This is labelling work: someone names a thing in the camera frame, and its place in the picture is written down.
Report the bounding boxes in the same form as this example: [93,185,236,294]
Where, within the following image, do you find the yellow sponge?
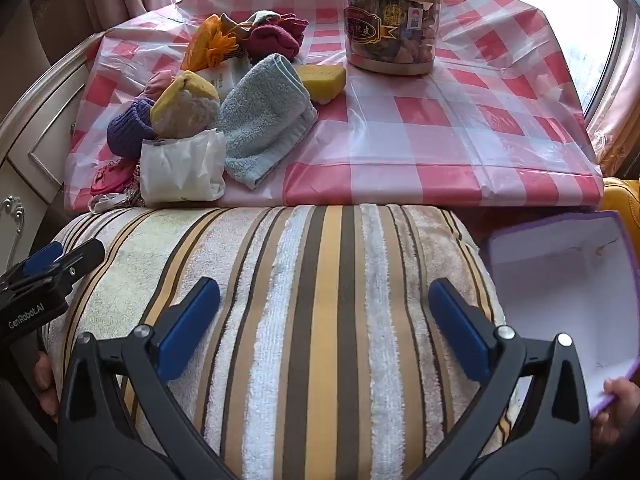
[295,63,347,104]

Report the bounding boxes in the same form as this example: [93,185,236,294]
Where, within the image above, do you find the clear jar with gold lid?
[341,0,444,77]

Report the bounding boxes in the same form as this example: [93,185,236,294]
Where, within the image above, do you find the light blue towel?
[217,53,319,189]

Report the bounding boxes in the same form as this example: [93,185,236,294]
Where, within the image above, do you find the person's left hand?
[32,350,63,423]

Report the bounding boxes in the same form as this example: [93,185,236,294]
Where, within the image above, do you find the yellow leather sofa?
[602,176,640,216]

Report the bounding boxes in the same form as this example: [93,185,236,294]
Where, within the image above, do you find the purple storage box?
[482,210,640,421]

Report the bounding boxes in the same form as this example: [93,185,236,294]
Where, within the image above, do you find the maroon sock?
[245,16,310,61]

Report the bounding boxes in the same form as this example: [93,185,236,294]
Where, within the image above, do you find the window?
[500,0,633,116]

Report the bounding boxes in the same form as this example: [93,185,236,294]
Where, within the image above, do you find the patterned pink curtain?
[585,85,640,178]

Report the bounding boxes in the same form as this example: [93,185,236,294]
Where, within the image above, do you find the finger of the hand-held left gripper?
[47,238,107,288]
[10,241,65,278]

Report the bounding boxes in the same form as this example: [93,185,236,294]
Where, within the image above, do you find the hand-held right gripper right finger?
[427,277,593,480]

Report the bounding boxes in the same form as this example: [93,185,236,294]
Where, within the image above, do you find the metal cabinet handle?
[0,195,26,241]

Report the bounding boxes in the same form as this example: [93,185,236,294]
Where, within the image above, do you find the yellow beige knit item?
[150,70,221,138]

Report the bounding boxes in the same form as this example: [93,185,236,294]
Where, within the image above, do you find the pink fabric pouch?
[90,157,143,196]

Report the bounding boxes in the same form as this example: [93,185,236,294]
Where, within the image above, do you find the white bedside cabinet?
[0,32,106,271]

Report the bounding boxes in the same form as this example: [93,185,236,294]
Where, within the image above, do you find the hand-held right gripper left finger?
[57,276,236,480]

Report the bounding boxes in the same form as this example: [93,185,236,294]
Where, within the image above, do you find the purple knit cloth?
[106,97,157,158]

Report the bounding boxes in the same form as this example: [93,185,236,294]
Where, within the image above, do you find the white tissue packet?
[139,128,227,204]

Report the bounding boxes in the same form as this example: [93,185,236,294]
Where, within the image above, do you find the striped towel blanket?
[40,203,508,480]

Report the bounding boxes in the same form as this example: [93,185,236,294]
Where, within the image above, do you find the tan cloth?
[220,14,251,41]

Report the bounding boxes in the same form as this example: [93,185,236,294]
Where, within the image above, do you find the pink white checkered tablecloth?
[62,0,603,211]

